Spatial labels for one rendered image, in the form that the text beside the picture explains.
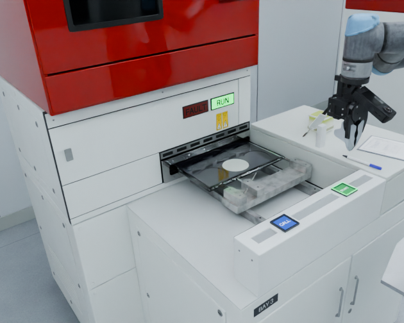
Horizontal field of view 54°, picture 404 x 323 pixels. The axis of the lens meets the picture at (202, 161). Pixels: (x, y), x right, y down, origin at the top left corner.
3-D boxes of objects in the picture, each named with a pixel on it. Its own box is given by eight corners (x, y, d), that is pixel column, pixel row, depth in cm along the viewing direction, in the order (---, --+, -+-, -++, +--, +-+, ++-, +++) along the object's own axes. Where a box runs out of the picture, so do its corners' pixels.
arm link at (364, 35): (387, 16, 93) (349, 17, 94) (380, 63, 98) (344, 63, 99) (378, 11, 100) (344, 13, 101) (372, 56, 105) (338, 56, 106)
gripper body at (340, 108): (342, 111, 115) (347, 70, 110) (369, 118, 109) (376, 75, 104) (326, 117, 111) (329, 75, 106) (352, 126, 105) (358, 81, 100)
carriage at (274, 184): (222, 204, 135) (221, 197, 134) (294, 170, 154) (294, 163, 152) (237, 215, 129) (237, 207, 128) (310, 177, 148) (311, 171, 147)
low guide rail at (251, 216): (190, 181, 156) (189, 175, 154) (193, 180, 157) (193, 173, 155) (285, 244, 120) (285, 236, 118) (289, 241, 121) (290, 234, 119)
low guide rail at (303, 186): (241, 161, 170) (240, 154, 168) (244, 159, 171) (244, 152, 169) (340, 211, 133) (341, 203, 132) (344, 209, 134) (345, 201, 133)
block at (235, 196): (223, 196, 134) (223, 188, 133) (231, 193, 136) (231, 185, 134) (239, 206, 128) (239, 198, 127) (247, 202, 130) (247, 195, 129)
